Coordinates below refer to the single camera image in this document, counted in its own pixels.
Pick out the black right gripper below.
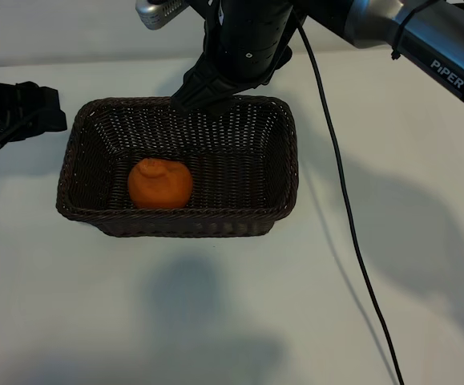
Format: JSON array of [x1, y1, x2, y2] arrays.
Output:
[[170, 0, 297, 119]]

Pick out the dark brown wicker basket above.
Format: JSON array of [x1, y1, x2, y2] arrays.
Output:
[[54, 95, 300, 238]]

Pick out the orange fruit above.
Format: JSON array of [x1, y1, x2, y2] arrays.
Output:
[[127, 157, 195, 210]]

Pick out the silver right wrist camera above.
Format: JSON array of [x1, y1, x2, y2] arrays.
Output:
[[135, 0, 185, 30]]

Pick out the long black cable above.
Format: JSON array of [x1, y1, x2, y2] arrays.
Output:
[[293, 11, 405, 385]]

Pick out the black cable tie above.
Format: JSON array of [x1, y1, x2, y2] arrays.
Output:
[[390, 0, 449, 61]]

